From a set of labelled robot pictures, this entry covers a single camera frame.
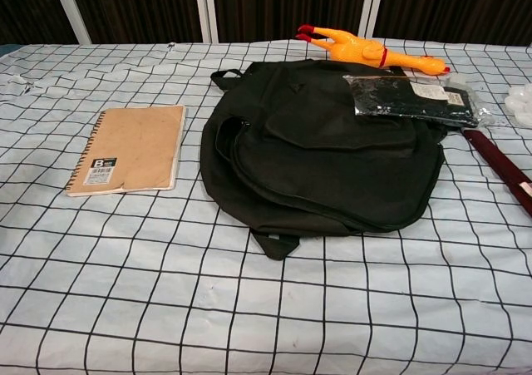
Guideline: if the black backpack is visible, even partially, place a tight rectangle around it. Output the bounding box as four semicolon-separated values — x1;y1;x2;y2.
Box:
199;58;453;262

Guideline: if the brown spiral notebook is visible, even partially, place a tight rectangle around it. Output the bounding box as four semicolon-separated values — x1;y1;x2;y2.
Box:
65;104;187;198

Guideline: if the white black-checked tablecloth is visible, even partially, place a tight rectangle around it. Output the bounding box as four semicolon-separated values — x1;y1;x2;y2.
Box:
0;37;532;375

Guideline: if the black item in plastic bag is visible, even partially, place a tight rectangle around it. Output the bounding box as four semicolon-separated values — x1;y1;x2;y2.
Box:
341;72;494;128

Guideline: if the yellow rubber chicken toy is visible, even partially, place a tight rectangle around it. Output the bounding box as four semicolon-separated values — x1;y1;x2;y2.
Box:
295;23;451;78

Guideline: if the maroon folded fan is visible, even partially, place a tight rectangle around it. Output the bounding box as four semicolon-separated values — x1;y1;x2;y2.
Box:
461;128;532;219

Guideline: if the white crumpled plastic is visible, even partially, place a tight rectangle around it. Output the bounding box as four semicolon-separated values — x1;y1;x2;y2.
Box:
503;85;532;127

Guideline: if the white partition post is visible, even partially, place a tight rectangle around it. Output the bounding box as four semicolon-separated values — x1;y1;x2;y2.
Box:
48;0;93;45
358;0;387;40
192;0;220;44

